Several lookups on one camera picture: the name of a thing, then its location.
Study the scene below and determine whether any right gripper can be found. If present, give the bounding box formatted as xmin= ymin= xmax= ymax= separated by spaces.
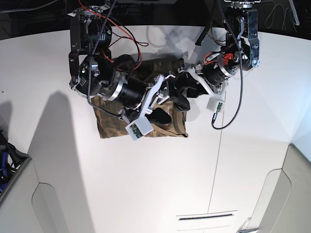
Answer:
xmin=118 ymin=74 xmax=190 ymax=125

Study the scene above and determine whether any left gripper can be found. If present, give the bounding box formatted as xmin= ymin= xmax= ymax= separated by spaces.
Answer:
xmin=175 ymin=61 xmax=230 ymax=100

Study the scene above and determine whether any camouflage T-shirt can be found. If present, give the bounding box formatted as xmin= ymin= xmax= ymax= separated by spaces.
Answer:
xmin=93 ymin=57 xmax=202 ymax=139

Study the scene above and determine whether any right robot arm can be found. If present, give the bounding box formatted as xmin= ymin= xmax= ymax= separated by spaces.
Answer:
xmin=69 ymin=0 xmax=190 ymax=126

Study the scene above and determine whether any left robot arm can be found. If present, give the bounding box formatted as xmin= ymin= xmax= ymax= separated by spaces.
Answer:
xmin=175 ymin=0 xmax=259 ymax=98

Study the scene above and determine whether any blue and black clutter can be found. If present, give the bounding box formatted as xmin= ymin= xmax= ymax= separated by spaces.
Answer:
xmin=0 ymin=130 xmax=30 ymax=195

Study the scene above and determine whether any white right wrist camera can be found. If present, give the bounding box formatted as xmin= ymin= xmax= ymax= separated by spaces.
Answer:
xmin=125 ymin=116 xmax=153 ymax=141

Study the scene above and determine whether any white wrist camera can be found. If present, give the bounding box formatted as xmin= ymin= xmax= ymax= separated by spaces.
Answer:
xmin=207 ymin=97 xmax=225 ymax=114
xmin=125 ymin=116 xmax=153 ymax=141

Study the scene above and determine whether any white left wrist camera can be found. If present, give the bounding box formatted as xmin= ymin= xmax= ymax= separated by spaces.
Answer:
xmin=207 ymin=97 xmax=225 ymax=114

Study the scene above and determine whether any black braided cable sleeve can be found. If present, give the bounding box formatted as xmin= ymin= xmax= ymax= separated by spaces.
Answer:
xmin=195 ymin=24 xmax=212 ymax=46

